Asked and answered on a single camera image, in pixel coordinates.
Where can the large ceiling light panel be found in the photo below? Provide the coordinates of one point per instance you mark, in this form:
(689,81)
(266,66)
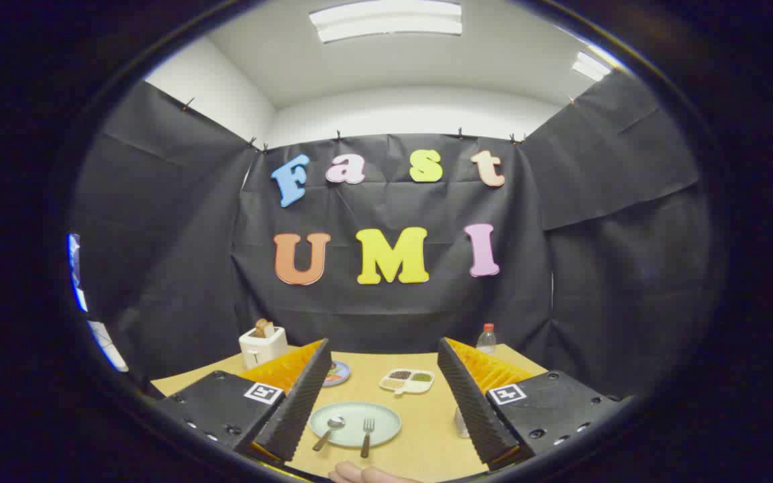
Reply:
(386,20)

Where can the small blue plate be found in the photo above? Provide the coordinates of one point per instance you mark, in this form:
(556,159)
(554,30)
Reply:
(338,374)

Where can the bright blue screen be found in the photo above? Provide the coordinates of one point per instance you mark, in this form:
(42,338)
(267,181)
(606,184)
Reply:
(76,275)

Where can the toasted bread slice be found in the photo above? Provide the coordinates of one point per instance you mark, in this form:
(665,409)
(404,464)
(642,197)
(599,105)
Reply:
(264,329)

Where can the white divided dish with beans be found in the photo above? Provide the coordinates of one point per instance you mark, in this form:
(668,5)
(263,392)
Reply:
(420,386)

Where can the white toaster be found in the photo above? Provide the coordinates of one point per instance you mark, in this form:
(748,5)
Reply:
(262,347)

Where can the clear plastic bottle red cap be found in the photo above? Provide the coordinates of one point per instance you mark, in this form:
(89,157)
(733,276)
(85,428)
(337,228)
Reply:
(487,342)

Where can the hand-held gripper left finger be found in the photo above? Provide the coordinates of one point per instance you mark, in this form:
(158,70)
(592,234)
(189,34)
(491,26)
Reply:
(299,409)

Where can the small ceiling light panel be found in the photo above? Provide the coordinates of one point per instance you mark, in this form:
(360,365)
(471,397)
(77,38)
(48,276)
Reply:
(591,67)

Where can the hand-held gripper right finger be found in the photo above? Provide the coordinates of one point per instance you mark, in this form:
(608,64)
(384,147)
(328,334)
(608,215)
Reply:
(474,409)

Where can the light green plate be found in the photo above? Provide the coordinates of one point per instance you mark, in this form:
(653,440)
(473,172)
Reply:
(386,422)

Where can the white sheet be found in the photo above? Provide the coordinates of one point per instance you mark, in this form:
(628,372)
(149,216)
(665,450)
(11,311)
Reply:
(108,349)

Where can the black backdrop cloth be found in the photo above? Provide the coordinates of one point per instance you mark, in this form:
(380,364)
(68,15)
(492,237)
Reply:
(561,268)

